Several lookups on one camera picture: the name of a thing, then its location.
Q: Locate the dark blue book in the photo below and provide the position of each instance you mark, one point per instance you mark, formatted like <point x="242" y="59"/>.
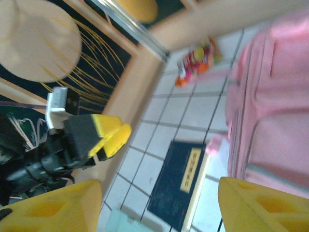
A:
<point x="169" y="188"/>

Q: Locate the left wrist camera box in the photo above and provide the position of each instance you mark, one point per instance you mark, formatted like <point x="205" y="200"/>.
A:
<point x="58" y="101"/>

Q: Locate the pink backpack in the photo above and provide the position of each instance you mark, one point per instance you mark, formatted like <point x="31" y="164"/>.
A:
<point x="277" y="96"/>

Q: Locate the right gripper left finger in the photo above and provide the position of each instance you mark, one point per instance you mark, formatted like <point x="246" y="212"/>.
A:
<point x="48" y="212"/>

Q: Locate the aluminium frame post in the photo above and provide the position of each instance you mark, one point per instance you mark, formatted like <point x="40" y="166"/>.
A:
<point x="135" y="29"/>

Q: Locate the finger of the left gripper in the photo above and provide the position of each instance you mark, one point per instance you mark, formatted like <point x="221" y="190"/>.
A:
<point x="117" y="142"/>
<point x="82" y="135"/>

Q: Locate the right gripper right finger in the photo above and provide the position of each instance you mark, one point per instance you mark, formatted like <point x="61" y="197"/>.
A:
<point x="265" y="212"/>

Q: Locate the colourful snack bag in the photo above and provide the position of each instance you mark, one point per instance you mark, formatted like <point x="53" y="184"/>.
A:
<point x="198" y="62"/>

